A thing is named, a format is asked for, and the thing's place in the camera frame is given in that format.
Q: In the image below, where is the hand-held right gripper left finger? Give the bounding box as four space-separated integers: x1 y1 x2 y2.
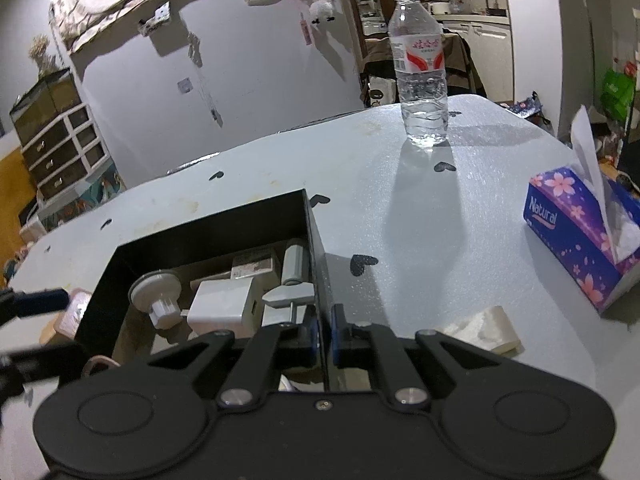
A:
145 305 321 409

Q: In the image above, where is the grey plastic cylinder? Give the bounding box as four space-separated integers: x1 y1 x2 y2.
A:
281 241 310 285

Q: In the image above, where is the white round plastic knob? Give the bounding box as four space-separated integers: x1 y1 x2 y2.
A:
127 270 182 329

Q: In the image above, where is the white drawer cabinet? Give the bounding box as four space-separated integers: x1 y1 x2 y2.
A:
20 105 109 202

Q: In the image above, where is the green plastic bag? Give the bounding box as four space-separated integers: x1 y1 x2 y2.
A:
597 66 640 124

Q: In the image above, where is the clear plastic water bottle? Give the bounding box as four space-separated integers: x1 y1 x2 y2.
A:
387 0 450 149

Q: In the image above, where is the white plush wall toy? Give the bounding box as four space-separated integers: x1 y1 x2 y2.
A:
308 0 336 24

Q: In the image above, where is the black storage box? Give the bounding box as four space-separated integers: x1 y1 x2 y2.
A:
75 189 334 393

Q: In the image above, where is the dried flower bunch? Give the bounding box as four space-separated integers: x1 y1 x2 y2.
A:
27 35 64 82

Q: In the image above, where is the glass tank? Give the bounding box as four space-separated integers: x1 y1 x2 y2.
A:
10 67 84 134

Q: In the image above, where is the chair with brown cloth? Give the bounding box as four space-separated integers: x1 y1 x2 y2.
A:
362 32 487 107

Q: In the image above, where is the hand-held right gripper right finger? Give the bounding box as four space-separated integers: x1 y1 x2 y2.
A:
330 304 498 409

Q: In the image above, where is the beige loop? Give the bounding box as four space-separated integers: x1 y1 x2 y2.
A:
81 356 122 377

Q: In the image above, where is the white adapter block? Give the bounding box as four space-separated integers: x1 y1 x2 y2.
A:
187 277 267 337

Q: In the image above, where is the white kitchen cabinet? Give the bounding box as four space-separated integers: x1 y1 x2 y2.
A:
440 12 514 102

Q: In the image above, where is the purple floral tissue box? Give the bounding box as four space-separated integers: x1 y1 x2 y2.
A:
522 105 640 317

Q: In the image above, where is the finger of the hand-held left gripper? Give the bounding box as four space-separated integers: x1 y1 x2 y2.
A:
0 342 86 411
0 287 71 325

